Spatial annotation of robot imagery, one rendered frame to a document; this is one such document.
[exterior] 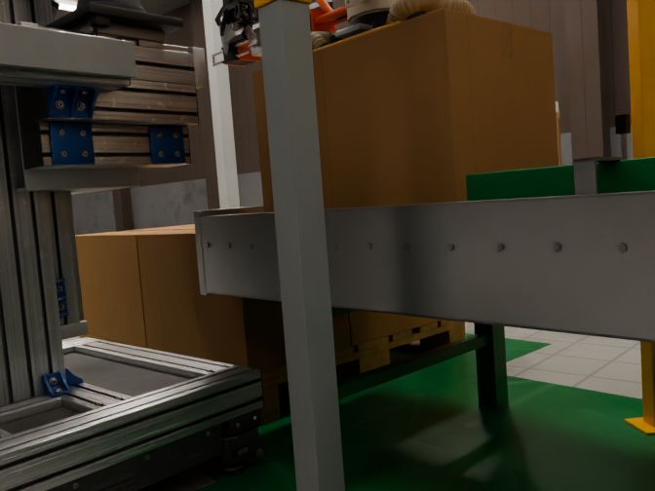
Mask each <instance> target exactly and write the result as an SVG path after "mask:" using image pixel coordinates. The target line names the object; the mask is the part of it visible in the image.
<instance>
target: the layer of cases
mask: <svg viewBox="0 0 655 491"><path fill-rule="evenodd" d="M195 236H196V235H195V225H194V224H189V225H179V226H169V227H159V228H148V229H137V230H127V231H116V232H106V233H95V234H85V235H75V238H76V247H77V256H78V266H79V276H80V285H81V294H82V304H83V313H84V319H83V320H81V321H86V322H87V327H88V334H90V335H93V336H96V337H100V338H104V339H108V340H111V341H115V342H119V343H123V344H126V345H132V346H137V347H141V348H146V349H152V350H157V351H162V352H168V353H173V354H178V355H183V356H189V357H193V358H198V359H208V360H213V361H218V362H224V363H229V364H234V365H240V366H244V367H249V368H254V369H260V370H261V373H263V372H267V371H270V370H273V369H277V368H280V367H284V366H287V358H286V346H285V334H284V322H283V310H282V302H280V301H271V300H261V299H252V298H244V297H235V296H226V295H217V294H211V295H202V294H201V292H200V281H199V270H198V259H197V248H196V238H195ZM435 321H441V320H439V319H430V318H421V317H413V316H404V315H395V314H386V313H377V312H369V311H356V312H352V313H348V314H344V315H340V316H335V317H332V327H333V340H334V351H335V352H336V351H339V350H343V349H346V348H349V347H353V346H356V345H360V344H363V343H365V342H369V341H372V340H375V339H379V338H382V337H386V336H389V335H392V334H396V333H399V332H403V331H406V330H409V329H413V328H415V327H419V326H422V325H425V324H429V323H432V322H435Z"/></svg>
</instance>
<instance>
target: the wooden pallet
mask: <svg viewBox="0 0 655 491"><path fill-rule="evenodd" d="M79 337H80V338H85V337H91V338H95V339H100V340H105V341H111V340H108V339H104V338H100V337H96V336H93V335H90V334H87V335H82V336H79ZM464 338H466V333H465V322H464V321H448V320H441V321H435V322H432V323H429V324H425V325H422V326H419V327H415V328H413V329H409V330H406V331H403V332H399V333H396V334H392V335H389V336H386V337H382V338H379V339H375V340H372V341H369V342H365V343H363V344H360V345H356V346H353V347H349V348H346V349H343V350H339V351H336V352H335V366H336V379H337V381H340V380H343V379H346V378H349V377H352V376H354V375H357V374H360V373H363V372H366V371H369V370H372V369H374V368H377V367H380V366H383V365H386V364H389V363H390V352H389V349H392V348H399V349H405V350H412V351H417V352H426V351H429V350H432V349H435V348H438V347H440V346H443V345H446V344H449V343H452V342H455V341H458V340H461V339H464ZM111 342H115V341H111ZM261 378H262V390H263V401H264V406H263V407H262V408H259V409H260V417H261V425H264V424H267V423H270V422H272V421H275V420H278V419H281V411H280V401H279V389H278V384H281V383H284V382H287V381H288V371H287V367H286V366H284V367H280V368H277V369H273V370H270V371H267V372H263V373H261Z"/></svg>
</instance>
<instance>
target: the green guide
mask: <svg viewBox="0 0 655 491"><path fill-rule="evenodd" d="M573 162H574V165H565V166H554V167H544V168H534V169H523V170H503V171H494V172H483V173H472V174H467V175H466V184H467V201H482V200H500V199H516V198H534V197H551V196H568V195H592V194H602V193H619V192H636V191H653V190H655V157H648V158H637V159H628V160H623V157H593V158H583V159H573Z"/></svg>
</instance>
